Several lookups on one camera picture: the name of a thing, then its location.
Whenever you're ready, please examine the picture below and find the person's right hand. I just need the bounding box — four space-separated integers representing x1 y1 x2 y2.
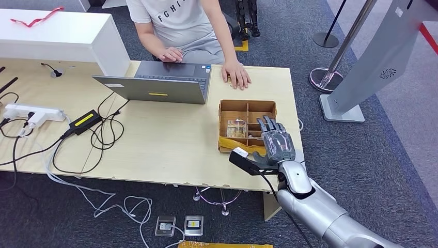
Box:
158 47 184 64

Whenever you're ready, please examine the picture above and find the white counter block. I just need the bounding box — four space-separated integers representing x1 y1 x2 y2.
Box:
0 9 131 78

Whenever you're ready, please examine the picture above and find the red ribbon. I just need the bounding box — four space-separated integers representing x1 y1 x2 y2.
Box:
10 7 65 28

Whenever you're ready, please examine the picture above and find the white power strip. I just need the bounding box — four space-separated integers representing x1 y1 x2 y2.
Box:
3 104 67 129

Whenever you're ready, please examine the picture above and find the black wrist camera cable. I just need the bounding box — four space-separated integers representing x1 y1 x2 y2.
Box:
260 173 314 248

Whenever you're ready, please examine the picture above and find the black chair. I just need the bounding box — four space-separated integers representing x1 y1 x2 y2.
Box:
222 10 240 40

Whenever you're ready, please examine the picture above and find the red barrier belt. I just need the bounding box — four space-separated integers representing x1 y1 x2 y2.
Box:
418 23 438 57

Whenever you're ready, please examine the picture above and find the black laptop power adapter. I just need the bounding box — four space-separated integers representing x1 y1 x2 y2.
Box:
68 109 103 136

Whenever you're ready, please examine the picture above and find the flat yellow tape strip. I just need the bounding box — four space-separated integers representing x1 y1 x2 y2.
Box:
178 241 274 248

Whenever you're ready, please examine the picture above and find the desk grommet with black cable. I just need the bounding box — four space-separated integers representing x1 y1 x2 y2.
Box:
40 63 65 79

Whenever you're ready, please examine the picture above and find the chrome stanchion post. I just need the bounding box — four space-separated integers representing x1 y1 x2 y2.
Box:
308 0 377 94

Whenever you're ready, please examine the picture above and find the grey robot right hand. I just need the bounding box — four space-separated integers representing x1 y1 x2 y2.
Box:
252 115 296 167

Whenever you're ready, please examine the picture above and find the person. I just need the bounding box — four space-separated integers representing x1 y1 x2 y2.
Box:
126 0 252 91

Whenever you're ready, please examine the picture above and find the grey laptop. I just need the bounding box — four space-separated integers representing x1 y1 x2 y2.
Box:
92 60 212 105

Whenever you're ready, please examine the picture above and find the person's left hand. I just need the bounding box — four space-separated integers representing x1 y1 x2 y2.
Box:
221 59 252 91

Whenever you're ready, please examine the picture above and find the wooden compartment box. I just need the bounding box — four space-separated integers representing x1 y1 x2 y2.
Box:
217 99 278 154

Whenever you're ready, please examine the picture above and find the silver floor socket yellow label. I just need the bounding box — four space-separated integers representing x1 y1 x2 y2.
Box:
184 215 204 237

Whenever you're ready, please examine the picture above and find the silver floor socket with plug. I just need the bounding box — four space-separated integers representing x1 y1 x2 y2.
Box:
154 215 177 238

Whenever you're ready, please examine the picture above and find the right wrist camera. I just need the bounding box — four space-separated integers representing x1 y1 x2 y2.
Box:
228 147 279 176

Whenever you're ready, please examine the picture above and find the black antenna rod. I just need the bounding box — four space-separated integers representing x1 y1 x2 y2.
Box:
0 76 19 94

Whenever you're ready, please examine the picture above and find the thin black cable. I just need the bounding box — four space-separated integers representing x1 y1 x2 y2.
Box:
0 92 34 189

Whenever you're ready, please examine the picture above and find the chrome stool base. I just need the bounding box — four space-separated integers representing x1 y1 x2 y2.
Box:
192 187 244 217

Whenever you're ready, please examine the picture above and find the black looped adapter cable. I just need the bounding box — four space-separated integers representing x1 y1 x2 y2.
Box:
52 91 130 175

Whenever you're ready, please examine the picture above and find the black mains cable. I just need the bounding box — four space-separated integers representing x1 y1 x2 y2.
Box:
0 134 68 168

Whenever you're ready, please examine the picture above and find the grey kiosk stand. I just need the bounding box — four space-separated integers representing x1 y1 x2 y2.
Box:
319 0 430 123

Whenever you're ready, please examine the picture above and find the stack of printed key cards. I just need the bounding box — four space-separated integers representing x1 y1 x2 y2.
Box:
226 118 248 139

